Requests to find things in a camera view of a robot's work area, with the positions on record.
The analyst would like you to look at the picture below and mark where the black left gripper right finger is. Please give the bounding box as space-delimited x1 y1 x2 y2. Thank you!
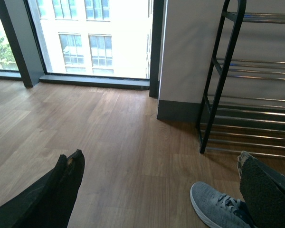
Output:
237 151 285 228

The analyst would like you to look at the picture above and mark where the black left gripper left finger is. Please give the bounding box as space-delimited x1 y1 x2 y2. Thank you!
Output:
0 150 85 228

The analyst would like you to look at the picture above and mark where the grey sneaker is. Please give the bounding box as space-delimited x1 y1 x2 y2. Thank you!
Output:
190 181 256 228

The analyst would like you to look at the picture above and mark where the black metal shoe rack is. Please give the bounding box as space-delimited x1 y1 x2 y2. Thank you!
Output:
196 0 285 158

